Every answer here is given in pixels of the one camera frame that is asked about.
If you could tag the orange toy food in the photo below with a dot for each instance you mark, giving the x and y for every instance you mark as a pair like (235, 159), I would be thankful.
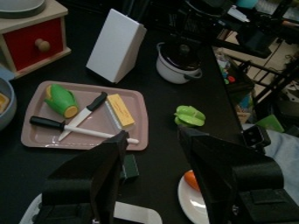
(191, 180)

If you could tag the white pot black lid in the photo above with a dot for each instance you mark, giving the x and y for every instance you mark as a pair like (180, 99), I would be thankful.
(172, 71)

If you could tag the pink plastic tray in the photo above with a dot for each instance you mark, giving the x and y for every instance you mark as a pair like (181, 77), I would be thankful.
(97, 122)

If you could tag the green plastic piece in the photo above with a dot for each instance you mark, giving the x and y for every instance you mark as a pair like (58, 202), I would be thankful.
(271, 123)

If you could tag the white knife block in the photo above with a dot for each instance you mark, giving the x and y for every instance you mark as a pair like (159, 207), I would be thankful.
(112, 46)

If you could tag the dark green block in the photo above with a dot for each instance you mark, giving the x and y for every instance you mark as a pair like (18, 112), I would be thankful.
(131, 166)

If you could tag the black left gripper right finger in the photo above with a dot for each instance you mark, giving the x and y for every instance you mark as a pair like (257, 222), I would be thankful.
(229, 178)

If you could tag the blue-grey bowl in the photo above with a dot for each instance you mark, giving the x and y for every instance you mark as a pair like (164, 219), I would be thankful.
(8, 113)

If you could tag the black metal frame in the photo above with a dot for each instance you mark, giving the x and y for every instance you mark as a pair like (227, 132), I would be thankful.
(272, 78)

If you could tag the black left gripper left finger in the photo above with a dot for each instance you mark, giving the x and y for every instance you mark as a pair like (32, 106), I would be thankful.
(82, 180)

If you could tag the black metal clamp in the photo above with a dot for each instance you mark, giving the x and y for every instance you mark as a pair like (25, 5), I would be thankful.
(255, 135)

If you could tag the white toy honing rod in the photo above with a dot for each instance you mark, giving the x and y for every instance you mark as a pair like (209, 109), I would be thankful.
(77, 129)

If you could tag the grey round bowl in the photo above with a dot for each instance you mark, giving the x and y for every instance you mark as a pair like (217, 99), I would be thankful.
(18, 8)

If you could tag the green toy pepper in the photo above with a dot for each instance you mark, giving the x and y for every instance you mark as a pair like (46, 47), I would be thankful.
(191, 116)

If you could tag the wooden box red drawer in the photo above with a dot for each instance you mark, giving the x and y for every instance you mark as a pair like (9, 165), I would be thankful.
(30, 46)

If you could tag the green toy corn cob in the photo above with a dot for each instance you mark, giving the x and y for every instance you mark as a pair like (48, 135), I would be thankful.
(60, 99)

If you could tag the white plate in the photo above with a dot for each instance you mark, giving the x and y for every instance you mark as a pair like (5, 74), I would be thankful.
(191, 204)

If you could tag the yellow toy food piece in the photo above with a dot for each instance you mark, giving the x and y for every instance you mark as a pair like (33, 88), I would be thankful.
(2, 102)

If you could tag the bin of colourful toys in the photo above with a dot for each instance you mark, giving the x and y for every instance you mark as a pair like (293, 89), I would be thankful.
(229, 77)

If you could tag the teal cup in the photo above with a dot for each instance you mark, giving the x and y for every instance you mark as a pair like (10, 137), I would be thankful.
(245, 3)

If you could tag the white flat board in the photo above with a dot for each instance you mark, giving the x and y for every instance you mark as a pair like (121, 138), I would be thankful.
(136, 215)

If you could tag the light blue cloth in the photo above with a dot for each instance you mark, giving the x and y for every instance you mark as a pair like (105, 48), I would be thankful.
(285, 157)

